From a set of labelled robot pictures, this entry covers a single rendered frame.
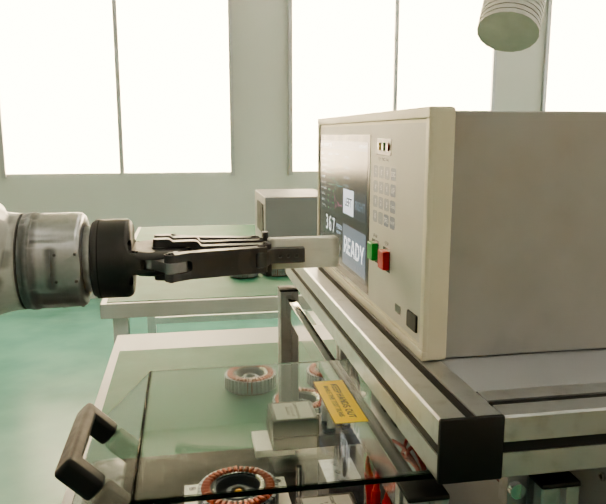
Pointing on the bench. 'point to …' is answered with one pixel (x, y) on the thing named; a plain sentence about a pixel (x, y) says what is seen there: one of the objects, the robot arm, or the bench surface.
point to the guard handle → (100, 429)
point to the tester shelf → (489, 397)
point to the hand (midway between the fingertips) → (303, 252)
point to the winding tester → (499, 228)
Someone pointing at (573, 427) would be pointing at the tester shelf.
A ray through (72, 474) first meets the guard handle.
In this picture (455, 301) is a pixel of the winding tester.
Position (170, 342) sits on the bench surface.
